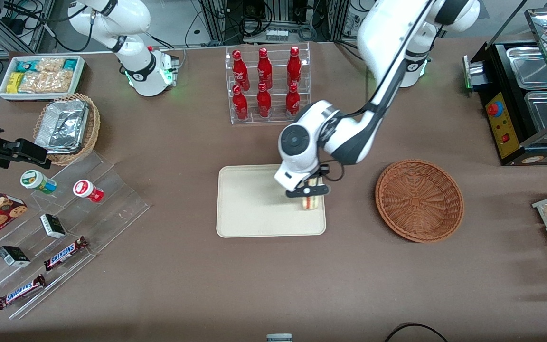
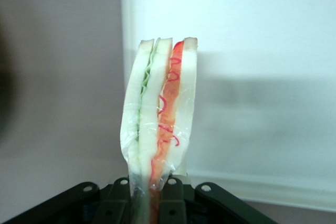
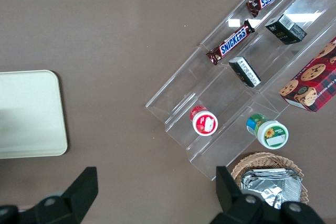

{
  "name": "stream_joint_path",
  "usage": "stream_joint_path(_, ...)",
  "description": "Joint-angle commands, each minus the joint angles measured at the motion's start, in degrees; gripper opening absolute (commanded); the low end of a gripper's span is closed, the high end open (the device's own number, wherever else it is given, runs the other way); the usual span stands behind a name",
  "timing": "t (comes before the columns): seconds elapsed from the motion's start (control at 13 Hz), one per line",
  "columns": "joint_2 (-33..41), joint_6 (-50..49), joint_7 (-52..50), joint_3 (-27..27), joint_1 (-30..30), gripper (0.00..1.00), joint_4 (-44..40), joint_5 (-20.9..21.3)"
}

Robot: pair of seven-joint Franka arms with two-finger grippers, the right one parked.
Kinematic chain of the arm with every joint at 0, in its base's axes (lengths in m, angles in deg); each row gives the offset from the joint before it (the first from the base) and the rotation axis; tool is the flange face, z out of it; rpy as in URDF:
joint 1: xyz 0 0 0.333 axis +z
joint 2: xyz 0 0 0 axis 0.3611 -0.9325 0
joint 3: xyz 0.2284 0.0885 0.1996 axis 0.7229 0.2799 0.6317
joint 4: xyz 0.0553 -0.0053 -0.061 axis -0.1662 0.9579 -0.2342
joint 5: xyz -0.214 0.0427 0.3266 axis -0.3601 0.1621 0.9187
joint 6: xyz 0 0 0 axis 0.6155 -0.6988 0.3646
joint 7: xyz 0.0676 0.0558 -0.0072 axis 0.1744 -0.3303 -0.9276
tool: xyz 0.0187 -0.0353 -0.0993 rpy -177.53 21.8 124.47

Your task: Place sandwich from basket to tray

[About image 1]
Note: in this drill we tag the small clear cracker bag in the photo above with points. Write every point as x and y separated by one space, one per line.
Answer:
50 64

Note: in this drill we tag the snickers chocolate bar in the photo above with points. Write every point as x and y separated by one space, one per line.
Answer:
64 254
21 291

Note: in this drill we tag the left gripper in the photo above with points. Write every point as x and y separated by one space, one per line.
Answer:
320 172

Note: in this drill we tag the red lidded yogurt cup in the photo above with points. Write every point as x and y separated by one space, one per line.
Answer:
87 190

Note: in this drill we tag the red cola bottle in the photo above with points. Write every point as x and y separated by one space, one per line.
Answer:
264 70
264 103
293 102
240 105
294 67
240 71

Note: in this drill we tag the large clear cracker bag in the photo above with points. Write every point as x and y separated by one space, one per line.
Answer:
48 81

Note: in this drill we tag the round brown wicker basket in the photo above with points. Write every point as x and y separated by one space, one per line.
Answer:
418 202

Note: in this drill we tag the small grey device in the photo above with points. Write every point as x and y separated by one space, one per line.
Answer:
279 338

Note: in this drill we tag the black food warmer machine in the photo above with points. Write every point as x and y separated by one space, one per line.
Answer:
506 128

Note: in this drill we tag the teal snack pack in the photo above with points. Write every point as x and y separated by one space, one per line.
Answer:
70 64
25 66

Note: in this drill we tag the triangular sandwich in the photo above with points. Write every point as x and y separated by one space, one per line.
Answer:
312 202

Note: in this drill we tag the cream rectangular tray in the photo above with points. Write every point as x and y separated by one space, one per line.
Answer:
249 204

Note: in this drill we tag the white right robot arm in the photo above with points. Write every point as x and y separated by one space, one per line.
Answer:
136 64

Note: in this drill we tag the green lidded yogurt cup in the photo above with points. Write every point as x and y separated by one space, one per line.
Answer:
35 180

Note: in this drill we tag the aluminium foil container stack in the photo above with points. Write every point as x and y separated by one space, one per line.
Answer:
62 126

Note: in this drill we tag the yellow snack pack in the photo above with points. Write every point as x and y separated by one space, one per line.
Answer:
14 82

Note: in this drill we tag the light wicker basket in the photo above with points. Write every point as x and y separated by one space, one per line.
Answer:
94 126

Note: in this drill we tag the clear acrylic stepped stand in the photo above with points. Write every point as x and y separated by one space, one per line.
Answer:
112 199

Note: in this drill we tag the clear acrylic bottle rack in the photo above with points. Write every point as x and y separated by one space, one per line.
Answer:
276 121

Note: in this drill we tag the white rectangular snack bin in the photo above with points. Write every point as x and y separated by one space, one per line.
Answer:
41 96

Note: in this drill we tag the white power strip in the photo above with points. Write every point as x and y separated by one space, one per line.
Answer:
277 34

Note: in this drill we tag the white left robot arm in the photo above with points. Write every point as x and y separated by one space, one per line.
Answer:
387 38

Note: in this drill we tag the small black carton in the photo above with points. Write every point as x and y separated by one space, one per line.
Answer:
13 256
53 226

